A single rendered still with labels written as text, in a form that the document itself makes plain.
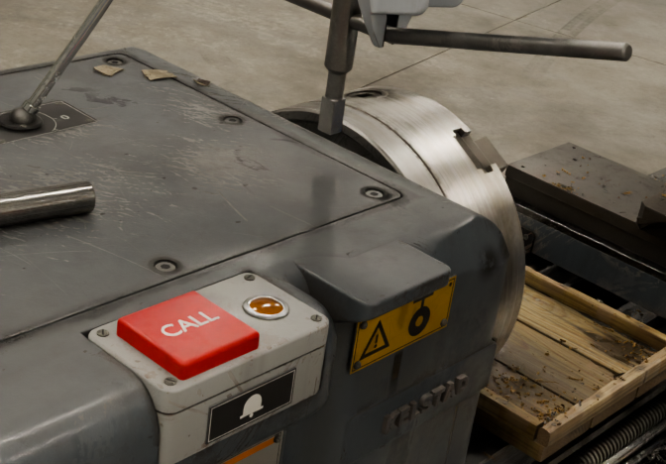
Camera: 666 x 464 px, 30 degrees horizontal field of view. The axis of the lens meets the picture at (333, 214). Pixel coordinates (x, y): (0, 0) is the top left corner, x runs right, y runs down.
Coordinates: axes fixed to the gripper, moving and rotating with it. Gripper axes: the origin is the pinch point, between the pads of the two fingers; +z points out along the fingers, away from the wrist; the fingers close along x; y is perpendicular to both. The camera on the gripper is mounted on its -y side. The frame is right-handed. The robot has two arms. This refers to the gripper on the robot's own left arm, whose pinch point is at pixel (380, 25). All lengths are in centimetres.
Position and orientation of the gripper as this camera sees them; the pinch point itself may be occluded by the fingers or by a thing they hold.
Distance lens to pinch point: 92.6
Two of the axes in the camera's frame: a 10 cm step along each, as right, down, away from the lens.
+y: 7.4, 3.8, -5.5
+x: 6.6, -2.5, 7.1
